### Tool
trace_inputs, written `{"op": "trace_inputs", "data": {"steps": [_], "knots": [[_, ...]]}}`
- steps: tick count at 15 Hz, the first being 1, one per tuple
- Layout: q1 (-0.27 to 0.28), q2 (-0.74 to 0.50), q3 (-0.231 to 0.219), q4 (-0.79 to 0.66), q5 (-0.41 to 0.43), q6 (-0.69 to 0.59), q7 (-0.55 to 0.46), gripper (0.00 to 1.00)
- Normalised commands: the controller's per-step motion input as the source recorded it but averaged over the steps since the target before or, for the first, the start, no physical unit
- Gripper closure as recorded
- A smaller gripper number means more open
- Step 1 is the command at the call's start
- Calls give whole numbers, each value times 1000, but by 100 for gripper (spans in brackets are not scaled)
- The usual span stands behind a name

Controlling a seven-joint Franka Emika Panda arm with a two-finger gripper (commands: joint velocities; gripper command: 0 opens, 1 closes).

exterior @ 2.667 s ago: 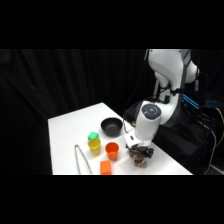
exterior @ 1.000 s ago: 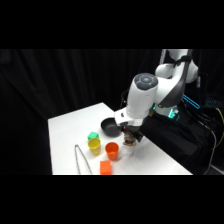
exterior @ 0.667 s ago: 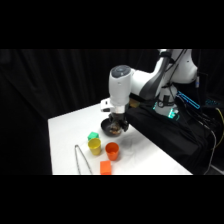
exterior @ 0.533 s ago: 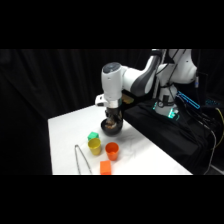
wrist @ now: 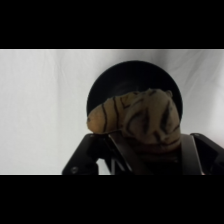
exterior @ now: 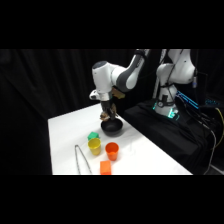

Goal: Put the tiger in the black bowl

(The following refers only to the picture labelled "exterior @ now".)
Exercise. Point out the orange block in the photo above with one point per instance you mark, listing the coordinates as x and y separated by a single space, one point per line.
105 167

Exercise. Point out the black cloth-covered robot stand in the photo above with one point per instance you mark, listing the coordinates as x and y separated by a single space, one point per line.
160 133

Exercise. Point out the black bowl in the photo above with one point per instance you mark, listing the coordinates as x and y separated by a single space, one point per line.
112 128

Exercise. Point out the yellow plastic cup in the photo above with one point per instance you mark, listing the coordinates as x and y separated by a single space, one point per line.
94 146

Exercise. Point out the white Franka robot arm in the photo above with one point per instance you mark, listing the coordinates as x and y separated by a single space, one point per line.
106 75

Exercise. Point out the metal tongs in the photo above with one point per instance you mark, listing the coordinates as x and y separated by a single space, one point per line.
81 160

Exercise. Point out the striped tiger plush toy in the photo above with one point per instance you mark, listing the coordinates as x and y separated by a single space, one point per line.
106 117

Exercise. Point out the black curtain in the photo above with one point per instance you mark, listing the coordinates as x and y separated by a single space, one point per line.
43 86

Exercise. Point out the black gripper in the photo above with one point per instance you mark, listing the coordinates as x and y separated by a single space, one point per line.
107 103

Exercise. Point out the orange plastic cup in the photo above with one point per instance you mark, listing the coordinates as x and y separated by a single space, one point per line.
112 151

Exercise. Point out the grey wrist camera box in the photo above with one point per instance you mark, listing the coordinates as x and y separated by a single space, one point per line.
94 95

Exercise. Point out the green block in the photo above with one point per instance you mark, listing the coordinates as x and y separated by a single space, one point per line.
93 135

